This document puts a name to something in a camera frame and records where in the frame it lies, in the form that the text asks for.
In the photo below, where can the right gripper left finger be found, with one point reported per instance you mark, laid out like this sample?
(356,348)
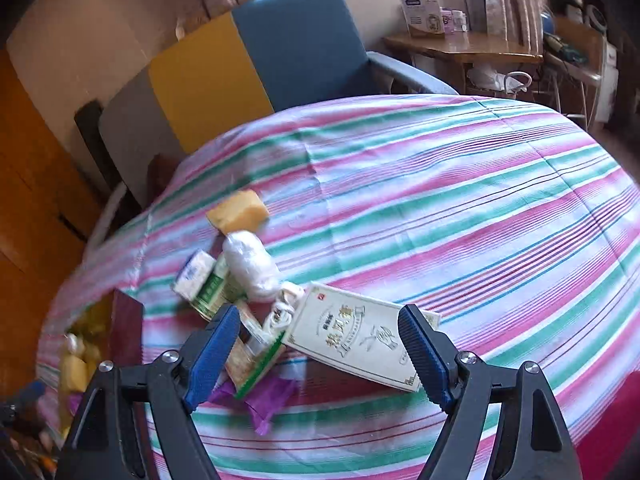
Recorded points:
(109,436)

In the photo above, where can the red blanket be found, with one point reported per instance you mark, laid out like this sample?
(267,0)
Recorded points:
(611,447)

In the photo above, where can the gold metal tray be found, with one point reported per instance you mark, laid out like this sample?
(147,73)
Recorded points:
(110,329)

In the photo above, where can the beige snack packet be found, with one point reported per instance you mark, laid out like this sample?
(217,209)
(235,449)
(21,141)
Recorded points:
(257,348)

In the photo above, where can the green white small box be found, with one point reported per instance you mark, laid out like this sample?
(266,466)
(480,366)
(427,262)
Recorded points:
(219,288)

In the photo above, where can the purple white tissue pack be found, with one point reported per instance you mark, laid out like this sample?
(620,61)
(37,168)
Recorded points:
(193,275)

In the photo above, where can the cream printed flat box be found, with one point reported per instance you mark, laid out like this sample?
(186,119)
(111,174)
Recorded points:
(355,334)

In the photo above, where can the dark red pillow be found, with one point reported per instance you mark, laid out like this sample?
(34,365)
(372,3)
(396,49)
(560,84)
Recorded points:
(161,170)

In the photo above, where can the wooden side desk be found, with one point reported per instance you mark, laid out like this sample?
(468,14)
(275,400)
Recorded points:
(463,49)

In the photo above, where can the grey yellow blue headboard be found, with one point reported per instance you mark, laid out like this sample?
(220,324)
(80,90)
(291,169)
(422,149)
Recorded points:
(255,60)

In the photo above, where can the white product box on desk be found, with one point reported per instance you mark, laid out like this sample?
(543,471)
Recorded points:
(423,18)

